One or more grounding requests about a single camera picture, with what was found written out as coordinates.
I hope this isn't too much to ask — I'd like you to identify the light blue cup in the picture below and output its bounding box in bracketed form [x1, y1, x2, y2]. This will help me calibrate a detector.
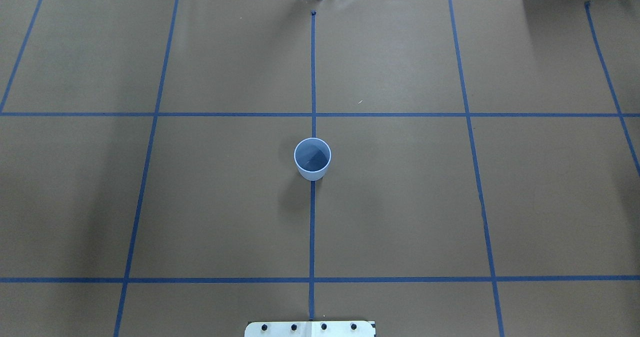
[294, 138, 333, 182]

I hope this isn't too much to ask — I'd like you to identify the white central column stand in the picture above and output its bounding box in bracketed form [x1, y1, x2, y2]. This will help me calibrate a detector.
[244, 320, 377, 337]

